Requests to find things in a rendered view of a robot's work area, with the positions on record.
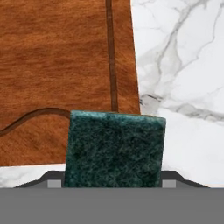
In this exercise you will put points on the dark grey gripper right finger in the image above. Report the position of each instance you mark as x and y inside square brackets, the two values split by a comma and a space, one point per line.
[172, 178]

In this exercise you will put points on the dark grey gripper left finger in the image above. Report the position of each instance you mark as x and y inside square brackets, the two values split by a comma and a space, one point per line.
[52, 178]

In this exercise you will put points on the green scouring sponge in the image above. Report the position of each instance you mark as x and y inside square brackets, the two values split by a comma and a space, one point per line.
[115, 148]

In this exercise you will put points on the brown wooden cutting board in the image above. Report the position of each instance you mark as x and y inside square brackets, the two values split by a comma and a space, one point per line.
[58, 64]

